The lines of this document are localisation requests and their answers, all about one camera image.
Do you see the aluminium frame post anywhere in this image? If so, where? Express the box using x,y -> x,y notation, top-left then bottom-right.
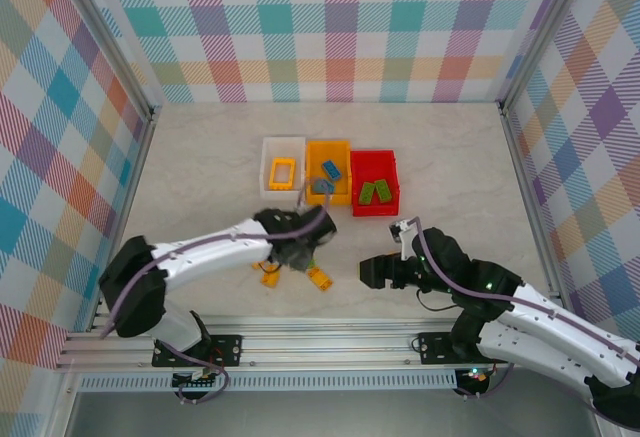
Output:
498,0 -> 604,113
58,0 -> 165,121

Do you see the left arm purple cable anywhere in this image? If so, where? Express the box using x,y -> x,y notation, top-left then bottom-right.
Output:
102,176 -> 336,406

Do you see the white slotted cable duct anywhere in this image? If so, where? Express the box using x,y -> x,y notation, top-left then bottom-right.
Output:
77,375 -> 460,393

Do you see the orange plastic bin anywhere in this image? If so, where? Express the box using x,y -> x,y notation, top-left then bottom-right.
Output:
304,140 -> 352,207

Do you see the black connector board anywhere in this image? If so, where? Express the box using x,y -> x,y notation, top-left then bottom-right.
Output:
172,374 -> 221,391

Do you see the aluminium side rail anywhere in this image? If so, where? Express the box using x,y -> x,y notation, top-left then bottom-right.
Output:
499,104 -> 576,326
87,106 -> 162,333

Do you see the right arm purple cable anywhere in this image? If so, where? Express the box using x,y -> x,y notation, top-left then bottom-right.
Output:
407,215 -> 640,401

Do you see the white plastic bin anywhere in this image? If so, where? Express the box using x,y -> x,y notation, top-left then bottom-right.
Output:
259,135 -> 307,202

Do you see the aluminium frame leg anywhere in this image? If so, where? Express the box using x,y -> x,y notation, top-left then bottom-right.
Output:
42,369 -> 84,437

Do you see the red plastic bin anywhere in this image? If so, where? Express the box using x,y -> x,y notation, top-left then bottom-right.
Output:
348,149 -> 403,218

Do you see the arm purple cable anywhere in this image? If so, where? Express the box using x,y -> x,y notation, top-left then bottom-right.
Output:
102,176 -> 336,406
407,215 -> 640,401

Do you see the yellow lego window frame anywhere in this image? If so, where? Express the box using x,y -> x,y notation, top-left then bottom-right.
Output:
268,156 -> 297,192

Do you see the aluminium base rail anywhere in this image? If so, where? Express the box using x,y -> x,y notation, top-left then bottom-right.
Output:
54,312 -> 609,372

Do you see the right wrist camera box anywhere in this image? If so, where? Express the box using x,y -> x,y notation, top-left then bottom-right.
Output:
388,216 -> 420,258

